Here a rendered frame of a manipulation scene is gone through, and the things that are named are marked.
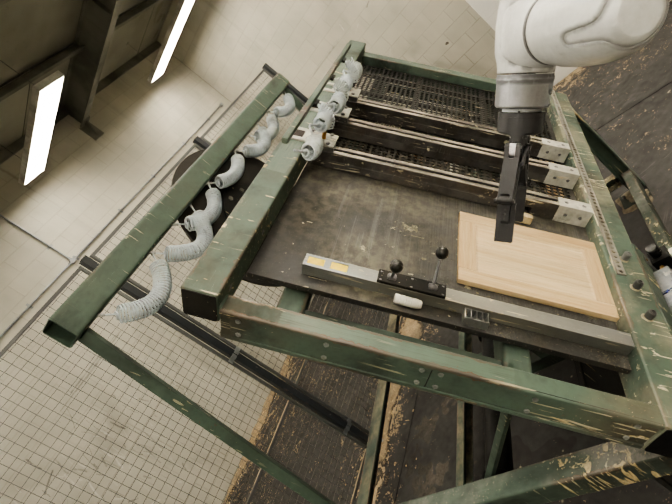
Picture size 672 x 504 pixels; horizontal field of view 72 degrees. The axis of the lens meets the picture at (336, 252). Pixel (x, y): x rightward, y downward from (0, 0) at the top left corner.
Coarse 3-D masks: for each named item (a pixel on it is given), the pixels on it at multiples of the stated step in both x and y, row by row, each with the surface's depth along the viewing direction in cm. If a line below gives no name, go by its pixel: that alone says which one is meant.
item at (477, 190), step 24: (336, 168) 184; (360, 168) 182; (384, 168) 179; (408, 168) 179; (432, 168) 181; (456, 192) 179; (480, 192) 177; (528, 192) 177; (552, 216) 177; (576, 216) 174
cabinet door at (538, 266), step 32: (480, 224) 166; (480, 256) 153; (512, 256) 155; (544, 256) 157; (576, 256) 160; (480, 288) 143; (512, 288) 143; (544, 288) 145; (576, 288) 147; (608, 288) 149
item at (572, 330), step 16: (304, 272) 137; (320, 272) 136; (336, 272) 135; (352, 272) 135; (368, 272) 136; (368, 288) 136; (384, 288) 134; (400, 288) 133; (448, 288) 136; (432, 304) 134; (448, 304) 133; (464, 304) 132; (480, 304) 132; (496, 304) 133; (512, 304) 134; (496, 320) 133; (512, 320) 132; (528, 320) 130; (544, 320) 131; (560, 320) 132; (576, 320) 133; (560, 336) 131; (576, 336) 130; (592, 336) 129; (608, 336) 130; (624, 336) 130; (624, 352) 130
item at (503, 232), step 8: (512, 208) 78; (496, 216) 80; (512, 216) 78; (496, 224) 80; (504, 224) 80; (512, 224) 79; (496, 232) 81; (504, 232) 80; (512, 232) 79; (496, 240) 81; (504, 240) 80; (512, 240) 80
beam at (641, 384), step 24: (552, 120) 249; (576, 120) 245; (576, 144) 222; (576, 192) 194; (600, 192) 189; (600, 240) 163; (624, 240) 165; (624, 264) 154; (624, 288) 145; (648, 288) 146; (624, 312) 137; (648, 336) 130; (648, 360) 124; (624, 384) 129; (648, 384) 119
